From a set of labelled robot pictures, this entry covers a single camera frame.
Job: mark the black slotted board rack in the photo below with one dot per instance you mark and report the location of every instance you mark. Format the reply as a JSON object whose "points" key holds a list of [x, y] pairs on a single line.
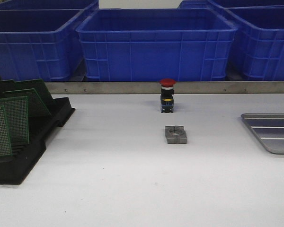
{"points": [[14, 169]]}

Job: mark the blue left plastic bin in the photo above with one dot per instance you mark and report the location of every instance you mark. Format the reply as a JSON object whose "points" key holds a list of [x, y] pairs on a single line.
{"points": [[40, 44]]}

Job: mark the blue plastic bin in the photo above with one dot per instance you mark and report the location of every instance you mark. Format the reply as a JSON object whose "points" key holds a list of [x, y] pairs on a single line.
{"points": [[258, 47], [136, 45], [40, 44]]}

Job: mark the silver metal tray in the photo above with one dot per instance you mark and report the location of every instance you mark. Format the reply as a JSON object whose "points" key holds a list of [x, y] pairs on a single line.
{"points": [[268, 130]]}

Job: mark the blue rear left bin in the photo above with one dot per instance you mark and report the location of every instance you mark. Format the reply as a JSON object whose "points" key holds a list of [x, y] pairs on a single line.
{"points": [[48, 4]]}

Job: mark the red emergency stop button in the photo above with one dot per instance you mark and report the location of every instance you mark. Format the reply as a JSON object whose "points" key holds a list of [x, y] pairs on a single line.
{"points": [[166, 97]]}

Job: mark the blue centre plastic bin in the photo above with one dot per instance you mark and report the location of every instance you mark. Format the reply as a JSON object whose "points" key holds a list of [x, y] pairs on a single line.
{"points": [[136, 45]]}

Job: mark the blue rear right bin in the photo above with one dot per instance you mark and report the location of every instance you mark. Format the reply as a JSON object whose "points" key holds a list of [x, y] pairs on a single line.
{"points": [[219, 4]]}

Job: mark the metal table edge rail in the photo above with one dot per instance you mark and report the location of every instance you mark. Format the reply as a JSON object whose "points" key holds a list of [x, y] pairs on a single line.
{"points": [[217, 87]]}

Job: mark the grey metal clamp block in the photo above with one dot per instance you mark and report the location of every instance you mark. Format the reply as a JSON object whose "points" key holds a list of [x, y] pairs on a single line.
{"points": [[175, 134]]}

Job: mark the blue right plastic bin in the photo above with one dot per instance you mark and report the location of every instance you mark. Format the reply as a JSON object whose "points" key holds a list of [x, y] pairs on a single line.
{"points": [[258, 47]]}

